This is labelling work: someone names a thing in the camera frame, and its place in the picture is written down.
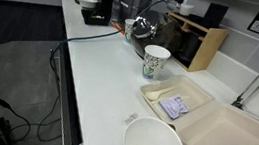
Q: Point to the small patterned paper cup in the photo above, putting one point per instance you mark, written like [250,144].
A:
[128,29]

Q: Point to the black appliance behind kettle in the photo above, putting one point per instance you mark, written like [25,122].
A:
[131,8]

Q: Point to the beige plastic spoon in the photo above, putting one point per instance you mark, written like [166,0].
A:
[155,94]

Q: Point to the wooden condiment organizer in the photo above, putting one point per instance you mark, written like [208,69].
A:
[199,44]

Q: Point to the clear water bottle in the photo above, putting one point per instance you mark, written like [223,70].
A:
[115,12]

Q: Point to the white bowl on drip tray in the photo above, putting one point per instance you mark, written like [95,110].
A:
[90,4]

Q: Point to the purple sachet packet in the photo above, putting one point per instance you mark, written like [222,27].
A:
[173,107]

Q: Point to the chrome sink faucet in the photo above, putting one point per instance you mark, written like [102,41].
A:
[247,94]

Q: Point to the beige clamshell takeout container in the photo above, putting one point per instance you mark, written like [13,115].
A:
[207,122]

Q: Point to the glass kettle with metal lid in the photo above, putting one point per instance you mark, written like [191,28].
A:
[155,28]

